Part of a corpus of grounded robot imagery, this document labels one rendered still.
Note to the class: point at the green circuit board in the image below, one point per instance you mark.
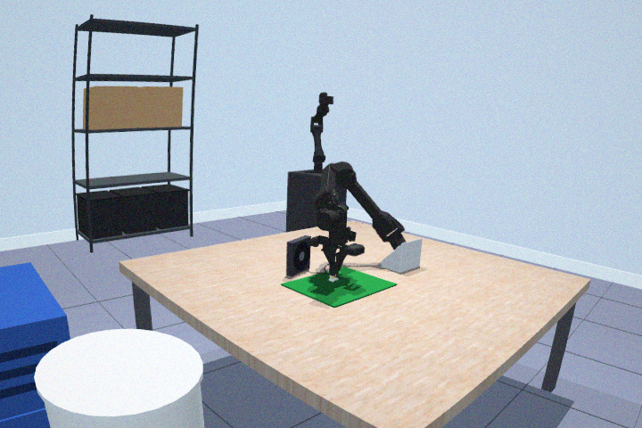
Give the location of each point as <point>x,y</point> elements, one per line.
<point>336,292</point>

